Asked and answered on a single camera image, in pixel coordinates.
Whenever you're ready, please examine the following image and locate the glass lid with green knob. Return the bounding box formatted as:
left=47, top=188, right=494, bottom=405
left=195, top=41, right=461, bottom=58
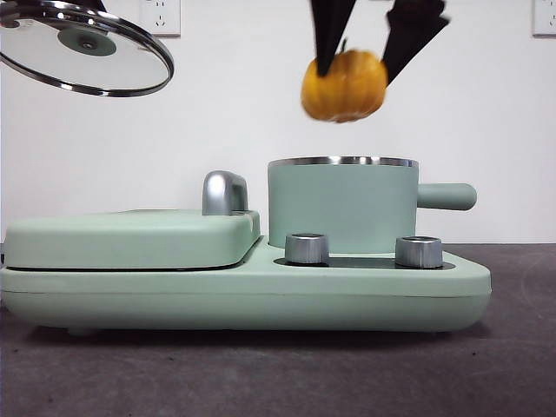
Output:
left=0, top=0, right=175, bottom=98

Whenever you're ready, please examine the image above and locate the yellow pumpkin with green stem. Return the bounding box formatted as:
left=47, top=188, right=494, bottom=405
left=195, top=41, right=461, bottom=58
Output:
left=301, top=38, right=389, bottom=123

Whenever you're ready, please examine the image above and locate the silver control knob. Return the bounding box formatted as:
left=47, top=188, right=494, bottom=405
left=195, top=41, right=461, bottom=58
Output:
left=394, top=236, right=443, bottom=268
left=284, top=233, right=330, bottom=265

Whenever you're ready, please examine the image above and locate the black control panel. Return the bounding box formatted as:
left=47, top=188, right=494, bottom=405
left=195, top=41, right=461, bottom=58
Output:
left=274, top=255, right=456, bottom=269

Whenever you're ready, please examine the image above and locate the mint green grill cover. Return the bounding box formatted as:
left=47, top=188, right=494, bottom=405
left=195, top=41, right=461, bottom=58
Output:
left=3, top=208, right=261, bottom=271

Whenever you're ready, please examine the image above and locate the mint green breakfast machine base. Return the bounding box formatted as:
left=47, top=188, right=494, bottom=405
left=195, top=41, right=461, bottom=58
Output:
left=0, top=236, right=493, bottom=338

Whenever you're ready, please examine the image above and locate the white wall socket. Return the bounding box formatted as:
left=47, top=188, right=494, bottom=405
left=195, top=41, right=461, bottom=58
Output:
left=138, top=0, right=182, bottom=37
left=532, top=0, right=556, bottom=36

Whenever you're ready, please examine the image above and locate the mint green pot with handle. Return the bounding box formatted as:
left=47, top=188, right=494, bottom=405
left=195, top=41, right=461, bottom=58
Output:
left=267, top=155, right=478, bottom=257

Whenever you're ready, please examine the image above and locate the silver grill cover handle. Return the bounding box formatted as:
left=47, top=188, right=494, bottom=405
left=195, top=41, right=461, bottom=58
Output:
left=202, top=170, right=249, bottom=217

